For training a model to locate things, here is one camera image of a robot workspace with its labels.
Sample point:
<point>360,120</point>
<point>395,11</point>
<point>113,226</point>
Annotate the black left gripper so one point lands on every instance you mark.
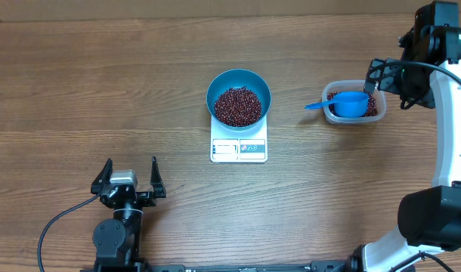
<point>150,199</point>

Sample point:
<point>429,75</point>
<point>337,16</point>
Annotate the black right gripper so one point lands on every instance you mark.
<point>426,99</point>

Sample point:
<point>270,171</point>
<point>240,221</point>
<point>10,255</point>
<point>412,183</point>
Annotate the blue plastic measuring scoop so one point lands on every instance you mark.
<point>348,104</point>

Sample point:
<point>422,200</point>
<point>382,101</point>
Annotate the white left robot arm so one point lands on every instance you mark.
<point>118,240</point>

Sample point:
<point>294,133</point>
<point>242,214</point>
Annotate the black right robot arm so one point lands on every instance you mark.
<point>429,221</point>

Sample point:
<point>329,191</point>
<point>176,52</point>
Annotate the white digital kitchen scale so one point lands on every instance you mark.
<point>239,145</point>

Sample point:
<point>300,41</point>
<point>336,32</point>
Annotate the red beans in bowl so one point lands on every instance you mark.
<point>238,107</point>

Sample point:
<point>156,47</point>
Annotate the teal metal bowl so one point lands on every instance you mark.
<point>236,78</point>

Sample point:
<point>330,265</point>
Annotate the clear plastic container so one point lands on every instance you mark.
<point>353,85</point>

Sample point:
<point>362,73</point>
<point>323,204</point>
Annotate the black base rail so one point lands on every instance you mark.
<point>314,266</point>

